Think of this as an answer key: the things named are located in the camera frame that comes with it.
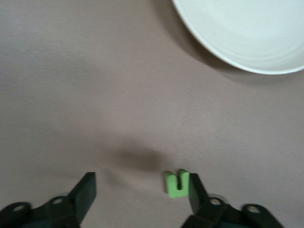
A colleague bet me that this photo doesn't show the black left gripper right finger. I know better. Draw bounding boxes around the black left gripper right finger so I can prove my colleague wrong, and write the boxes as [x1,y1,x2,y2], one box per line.
[182,172,285,228]

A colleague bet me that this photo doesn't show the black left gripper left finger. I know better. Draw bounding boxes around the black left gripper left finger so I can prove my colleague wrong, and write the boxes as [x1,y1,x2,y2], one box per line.
[0,172,97,228]

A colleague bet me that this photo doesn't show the green foam letter u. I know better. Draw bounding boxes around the green foam letter u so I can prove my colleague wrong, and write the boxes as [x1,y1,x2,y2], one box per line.
[164,169,190,199]

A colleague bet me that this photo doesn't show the beige round plate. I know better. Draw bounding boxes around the beige round plate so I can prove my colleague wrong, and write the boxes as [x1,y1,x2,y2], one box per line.
[171,0,304,76]

